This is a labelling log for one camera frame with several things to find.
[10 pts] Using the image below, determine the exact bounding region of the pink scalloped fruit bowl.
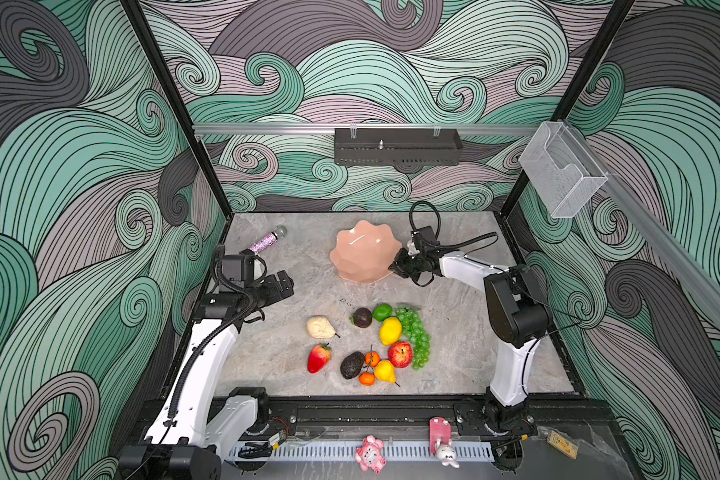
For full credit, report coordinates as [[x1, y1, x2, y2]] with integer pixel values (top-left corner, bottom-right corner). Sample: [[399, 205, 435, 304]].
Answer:
[[329, 220, 402, 284]]

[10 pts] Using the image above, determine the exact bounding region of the beige fake pear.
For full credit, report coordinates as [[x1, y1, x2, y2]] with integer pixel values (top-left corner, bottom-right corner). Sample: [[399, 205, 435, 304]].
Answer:
[[306, 316, 340, 340]]

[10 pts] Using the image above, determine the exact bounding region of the red fake strawberry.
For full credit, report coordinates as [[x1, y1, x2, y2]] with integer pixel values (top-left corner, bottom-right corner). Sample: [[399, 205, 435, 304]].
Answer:
[[307, 343, 331, 374]]

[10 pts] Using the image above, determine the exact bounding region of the yellow fake lemon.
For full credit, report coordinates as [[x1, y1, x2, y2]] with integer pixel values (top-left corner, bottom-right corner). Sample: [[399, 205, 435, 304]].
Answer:
[[379, 317, 403, 346]]

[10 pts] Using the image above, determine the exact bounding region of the red fake apple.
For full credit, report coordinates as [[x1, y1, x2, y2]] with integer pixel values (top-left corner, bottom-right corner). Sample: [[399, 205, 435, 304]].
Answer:
[[387, 341, 413, 369]]

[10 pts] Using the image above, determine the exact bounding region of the dark fake avocado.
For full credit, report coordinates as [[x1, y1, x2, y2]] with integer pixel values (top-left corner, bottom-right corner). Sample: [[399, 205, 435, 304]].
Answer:
[[340, 351, 365, 380]]

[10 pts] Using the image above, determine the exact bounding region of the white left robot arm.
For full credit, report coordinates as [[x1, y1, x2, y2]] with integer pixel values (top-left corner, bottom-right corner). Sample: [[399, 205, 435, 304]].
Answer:
[[116, 247, 294, 479]]

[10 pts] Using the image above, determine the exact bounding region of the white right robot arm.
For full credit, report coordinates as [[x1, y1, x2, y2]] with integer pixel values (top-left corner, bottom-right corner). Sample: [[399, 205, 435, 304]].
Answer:
[[390, 226, 552, 431]]

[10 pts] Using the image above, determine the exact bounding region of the green fake lime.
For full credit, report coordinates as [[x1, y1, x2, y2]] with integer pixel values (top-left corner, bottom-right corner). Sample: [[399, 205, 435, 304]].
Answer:
[[372, 303, 395, 322]]

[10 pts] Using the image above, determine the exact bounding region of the green fake grape bunch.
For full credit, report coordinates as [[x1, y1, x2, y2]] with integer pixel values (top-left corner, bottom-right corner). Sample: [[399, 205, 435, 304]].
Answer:
[[395, 307, 431, 370]]

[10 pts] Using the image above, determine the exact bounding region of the dark brown fake fig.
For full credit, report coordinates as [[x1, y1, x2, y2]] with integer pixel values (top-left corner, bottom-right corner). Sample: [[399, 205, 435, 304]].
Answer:
[[350, 307, 374, 328]]

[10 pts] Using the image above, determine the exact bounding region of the orange fake tangerine upper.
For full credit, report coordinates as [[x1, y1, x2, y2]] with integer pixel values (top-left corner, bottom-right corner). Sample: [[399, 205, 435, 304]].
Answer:
[[365, 348, 381, 369]]

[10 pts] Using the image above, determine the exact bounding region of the orange fake tangerine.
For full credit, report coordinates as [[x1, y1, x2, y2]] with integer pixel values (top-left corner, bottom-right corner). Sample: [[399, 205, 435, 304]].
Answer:
[[358, 372, 376, 386], [365, 348, 381, 369]]

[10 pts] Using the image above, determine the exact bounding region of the yellow fake pear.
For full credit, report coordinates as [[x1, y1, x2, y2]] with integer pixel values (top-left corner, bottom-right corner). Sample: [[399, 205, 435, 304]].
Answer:
[[374, 360, 397, 384]]

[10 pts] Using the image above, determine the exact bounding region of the orange fake tangerine lower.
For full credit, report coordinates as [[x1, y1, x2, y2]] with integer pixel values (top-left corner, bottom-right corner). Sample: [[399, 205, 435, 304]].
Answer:
[[358, 372, 376, 386]]

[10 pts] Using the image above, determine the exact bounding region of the pink glitter microphone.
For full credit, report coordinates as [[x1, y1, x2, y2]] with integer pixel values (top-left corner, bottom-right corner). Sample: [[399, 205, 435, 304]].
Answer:
[[248, 225, 288, 254]]

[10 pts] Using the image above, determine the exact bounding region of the pink and white bunny toy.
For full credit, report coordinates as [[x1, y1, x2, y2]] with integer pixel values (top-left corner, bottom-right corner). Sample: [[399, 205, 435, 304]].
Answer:
[[429, 417, 460, 469]]

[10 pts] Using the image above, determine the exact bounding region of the pink toy figure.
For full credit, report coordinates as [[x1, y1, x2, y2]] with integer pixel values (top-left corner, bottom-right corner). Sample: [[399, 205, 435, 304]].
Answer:
[[354, 435, 386, 474]]

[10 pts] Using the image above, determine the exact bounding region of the yellow label tag right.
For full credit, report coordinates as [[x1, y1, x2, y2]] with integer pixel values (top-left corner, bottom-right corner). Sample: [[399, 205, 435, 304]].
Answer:
[[546, 430, 579, 460]]

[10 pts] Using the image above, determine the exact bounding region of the grey aluminium rail back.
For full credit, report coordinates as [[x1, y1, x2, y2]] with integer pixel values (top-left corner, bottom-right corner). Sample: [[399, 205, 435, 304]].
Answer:
[[192, 122, 538, 137]]

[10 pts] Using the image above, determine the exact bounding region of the grey aluminium rail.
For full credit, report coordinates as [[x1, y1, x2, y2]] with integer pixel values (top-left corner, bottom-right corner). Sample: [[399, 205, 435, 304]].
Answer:
[[568, 126, 720, 331], [192, 122, 538, 137]]

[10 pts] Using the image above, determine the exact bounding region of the clear plastic wall box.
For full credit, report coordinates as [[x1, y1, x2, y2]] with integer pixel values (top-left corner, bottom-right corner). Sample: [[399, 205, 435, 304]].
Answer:
[[520, 121, 607, 219]]

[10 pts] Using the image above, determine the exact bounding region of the white slotted cable duct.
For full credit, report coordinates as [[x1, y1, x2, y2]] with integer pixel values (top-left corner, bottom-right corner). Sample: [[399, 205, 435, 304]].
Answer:
[[252, 441, 494, 463]]

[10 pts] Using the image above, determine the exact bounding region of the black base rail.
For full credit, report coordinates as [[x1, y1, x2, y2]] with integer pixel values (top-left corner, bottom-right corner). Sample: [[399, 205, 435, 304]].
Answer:
[[230, 388, 615, 440]]

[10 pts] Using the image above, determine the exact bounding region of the black corner frame post right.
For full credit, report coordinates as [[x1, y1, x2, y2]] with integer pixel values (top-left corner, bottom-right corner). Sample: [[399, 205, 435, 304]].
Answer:
[[499, 0, 636, 218]]

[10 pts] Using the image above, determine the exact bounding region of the black corner frame post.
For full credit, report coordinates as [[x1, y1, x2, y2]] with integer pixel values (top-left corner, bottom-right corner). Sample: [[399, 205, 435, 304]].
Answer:
[[120, 0, 234, 223], [499, 0, 636, 218]]

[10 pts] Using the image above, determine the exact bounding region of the grey aluminium rail right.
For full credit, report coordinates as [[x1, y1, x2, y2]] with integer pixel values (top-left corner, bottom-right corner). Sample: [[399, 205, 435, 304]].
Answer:
[[568, 126, 720, 331]]

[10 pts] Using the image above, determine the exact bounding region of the black corner frame post left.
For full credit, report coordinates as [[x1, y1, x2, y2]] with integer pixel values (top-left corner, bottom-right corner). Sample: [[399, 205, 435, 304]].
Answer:
[[120, 0, 234, 223]]

